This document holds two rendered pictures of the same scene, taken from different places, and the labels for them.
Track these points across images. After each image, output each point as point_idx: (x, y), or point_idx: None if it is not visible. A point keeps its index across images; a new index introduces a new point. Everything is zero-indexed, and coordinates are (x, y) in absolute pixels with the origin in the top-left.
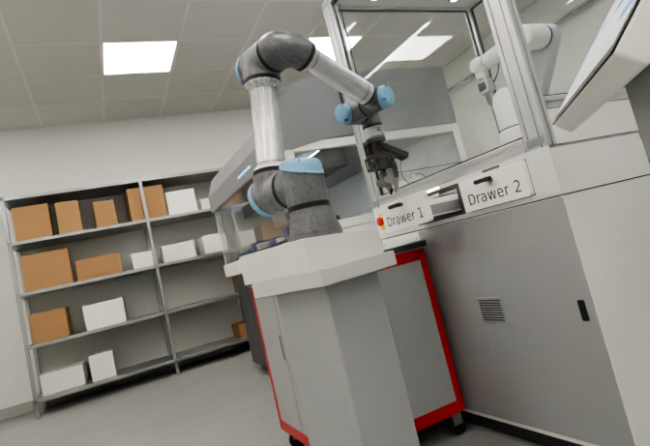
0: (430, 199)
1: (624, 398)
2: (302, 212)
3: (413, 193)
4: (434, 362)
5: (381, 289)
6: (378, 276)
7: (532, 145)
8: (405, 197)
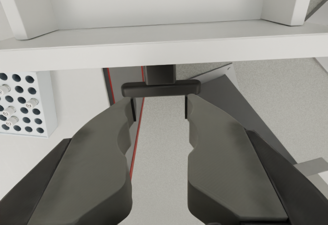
0: None
1: None
2: None
3: (278, 58)
4: None
5: (116, 68)
6: (112, 74)
7: None
8: (211, 60)
